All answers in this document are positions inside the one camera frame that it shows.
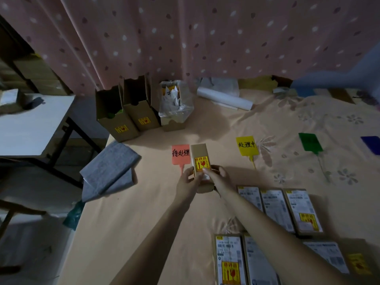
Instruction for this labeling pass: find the brown cardboard box yellow sticker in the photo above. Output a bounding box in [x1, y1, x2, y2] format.
[190, 143, 215, 194]

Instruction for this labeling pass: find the group of flat labelled parcels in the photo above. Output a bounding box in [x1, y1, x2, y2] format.
[213, 185, 375, 285]

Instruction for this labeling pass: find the peach floral bedsheet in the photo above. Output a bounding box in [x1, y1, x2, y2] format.
[56, 86, 380, 285]

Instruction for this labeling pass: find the red paper tag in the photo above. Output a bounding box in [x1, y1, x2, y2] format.
[172, 144, 190, 175]

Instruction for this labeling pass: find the person's right hand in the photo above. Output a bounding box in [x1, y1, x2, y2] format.
[202, 165, 236, 198]

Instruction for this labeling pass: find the yellow paper tag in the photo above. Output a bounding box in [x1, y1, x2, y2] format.
[236, 136, 259, 169]

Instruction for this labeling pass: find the green plastic tag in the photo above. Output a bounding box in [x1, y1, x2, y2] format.
[298, 132, 332, 183]

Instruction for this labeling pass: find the crumpled white plastic sheet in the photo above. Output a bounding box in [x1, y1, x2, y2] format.
[199, 77, 240, 98]

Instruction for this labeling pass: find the grey folded cloth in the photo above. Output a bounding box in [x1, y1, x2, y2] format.
[80, 141, 142, 203]

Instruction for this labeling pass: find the cardboard box with plastic bag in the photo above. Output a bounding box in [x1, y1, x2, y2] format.
[160, 81, 194, 132]

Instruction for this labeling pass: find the pink dotted curtain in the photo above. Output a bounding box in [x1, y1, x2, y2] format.
[0, 0, 380, 97]

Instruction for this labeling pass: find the person's right forearm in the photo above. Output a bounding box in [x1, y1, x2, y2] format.
[219, 188, 361, 285]

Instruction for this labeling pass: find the yellow flat packet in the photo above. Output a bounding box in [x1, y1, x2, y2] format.
[238, 75, 279, 93]

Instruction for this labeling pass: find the clear plastic bag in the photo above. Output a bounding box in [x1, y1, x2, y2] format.
[159, 80, 195, 125]

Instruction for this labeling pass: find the stack of brown cartons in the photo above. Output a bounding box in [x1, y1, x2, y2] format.
[0, 52, 72, 96]

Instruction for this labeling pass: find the white folding table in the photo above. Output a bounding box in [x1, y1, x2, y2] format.
[0, 94, 103, 190]

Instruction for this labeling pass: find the teal plastic bag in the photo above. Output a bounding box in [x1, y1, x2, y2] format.
[62, 200, 86, 231]

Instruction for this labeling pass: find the blue plastic tag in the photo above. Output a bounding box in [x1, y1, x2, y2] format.
[360, 136, 380, 155]

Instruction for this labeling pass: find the open tall cardboard box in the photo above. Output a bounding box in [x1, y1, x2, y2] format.
[122, 75, 161, 132]
[95, 85, 141, 143]

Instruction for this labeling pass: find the blue pillow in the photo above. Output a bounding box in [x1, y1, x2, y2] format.
[290, 41, 380, 100]

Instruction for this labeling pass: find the person's left forearm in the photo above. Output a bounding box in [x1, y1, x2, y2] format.
[109, 196, 192, 285]

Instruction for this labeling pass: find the white paper roll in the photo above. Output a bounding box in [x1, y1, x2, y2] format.
[197, 87, 254, 111]

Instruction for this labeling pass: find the person's left hand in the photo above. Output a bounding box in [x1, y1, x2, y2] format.
[175, 167, 205, 206]

